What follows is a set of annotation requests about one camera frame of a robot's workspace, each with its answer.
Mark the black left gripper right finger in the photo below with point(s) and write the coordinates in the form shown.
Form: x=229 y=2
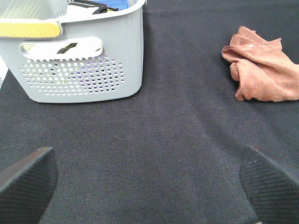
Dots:
x=271 y=185

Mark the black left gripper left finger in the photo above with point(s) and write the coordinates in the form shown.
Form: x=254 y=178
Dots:
x=27 y=187

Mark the brown terry towel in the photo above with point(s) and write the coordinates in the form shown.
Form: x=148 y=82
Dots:
x=263 y=71

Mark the dark grey table cloth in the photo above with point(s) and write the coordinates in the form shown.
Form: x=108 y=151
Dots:
x=170 y=154

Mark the grey perforated plastic basket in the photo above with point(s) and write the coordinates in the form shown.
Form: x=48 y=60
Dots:
x=98 y=55

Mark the yellow sponge pad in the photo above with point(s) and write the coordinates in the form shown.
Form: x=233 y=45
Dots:
x=30 y=30

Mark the blue cloth in basket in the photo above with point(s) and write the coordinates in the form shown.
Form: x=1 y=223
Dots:
x=120 y=4

